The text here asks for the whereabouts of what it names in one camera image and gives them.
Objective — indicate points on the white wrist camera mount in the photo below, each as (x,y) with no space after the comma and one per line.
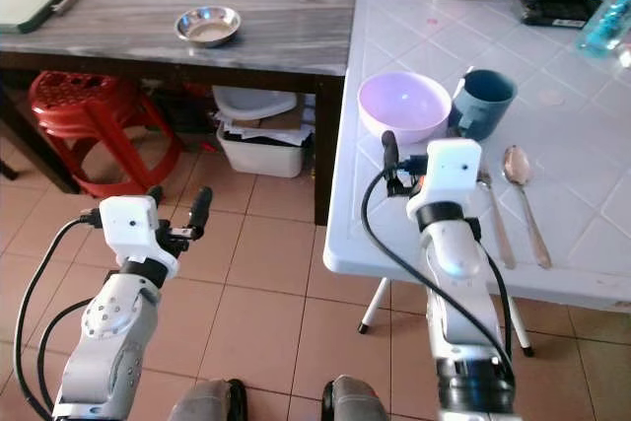
(449,175)
(126,229)

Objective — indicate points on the black kitchen scale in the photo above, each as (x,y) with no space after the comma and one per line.
(557,11)

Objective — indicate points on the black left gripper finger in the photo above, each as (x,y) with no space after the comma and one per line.
(201,209)
(155,192)

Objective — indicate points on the grey robot leg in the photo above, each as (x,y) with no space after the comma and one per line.
(207,403)
(365,401)

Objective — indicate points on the white plastic basin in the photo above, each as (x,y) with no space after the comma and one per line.
(251,103)

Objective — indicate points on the blue-grey mug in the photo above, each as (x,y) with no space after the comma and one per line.
(483,101)

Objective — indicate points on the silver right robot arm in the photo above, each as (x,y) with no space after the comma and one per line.
(458,283)

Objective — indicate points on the white plastic storage bin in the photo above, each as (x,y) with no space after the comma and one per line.
(256,155)

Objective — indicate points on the grey left robot leg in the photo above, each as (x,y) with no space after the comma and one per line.
(207,403)

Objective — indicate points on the grey right robot leg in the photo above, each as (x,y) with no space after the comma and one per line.
(365,401)

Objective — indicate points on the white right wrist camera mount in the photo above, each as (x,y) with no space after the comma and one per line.
(449,175)

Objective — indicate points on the white plastic folding table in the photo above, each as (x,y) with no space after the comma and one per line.
(572,145)

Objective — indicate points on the small steel bowl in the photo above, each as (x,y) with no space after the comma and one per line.
(208,28)

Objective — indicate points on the metal spoon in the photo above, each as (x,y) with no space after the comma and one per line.
(516,165)

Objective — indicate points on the clear blue plastic bottle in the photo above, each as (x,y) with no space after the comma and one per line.
(606,22)

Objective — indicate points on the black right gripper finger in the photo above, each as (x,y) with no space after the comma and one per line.
(390,151)

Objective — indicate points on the pink plastic bowl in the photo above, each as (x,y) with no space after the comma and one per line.
(404,105)

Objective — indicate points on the marbled table with dark frame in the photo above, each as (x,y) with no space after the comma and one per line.
(128,41)

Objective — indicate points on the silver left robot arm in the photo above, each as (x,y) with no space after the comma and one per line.
(104,342)

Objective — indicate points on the red plastic stool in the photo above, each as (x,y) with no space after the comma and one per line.
(79,101)

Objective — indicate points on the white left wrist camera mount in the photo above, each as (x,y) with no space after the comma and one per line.
(126,229)

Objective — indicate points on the metal fork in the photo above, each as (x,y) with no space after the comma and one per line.
(495,224)

